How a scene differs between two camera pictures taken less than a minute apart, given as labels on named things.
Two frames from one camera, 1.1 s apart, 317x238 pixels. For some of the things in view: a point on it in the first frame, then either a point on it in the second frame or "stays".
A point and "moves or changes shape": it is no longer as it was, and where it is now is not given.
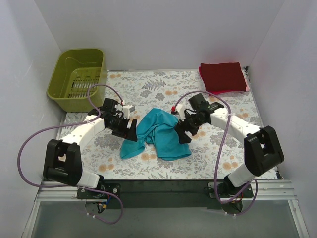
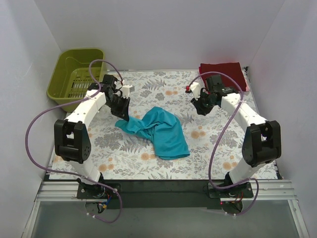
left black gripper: [129, 128] to [121, 105]
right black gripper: [184, 129] to [200, 105]
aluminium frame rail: [58, 194] stays
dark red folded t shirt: [226, 77] stays
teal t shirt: [158, 127] moves or changes shape
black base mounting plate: [164, 194] stays
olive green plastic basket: [76, 70] stays
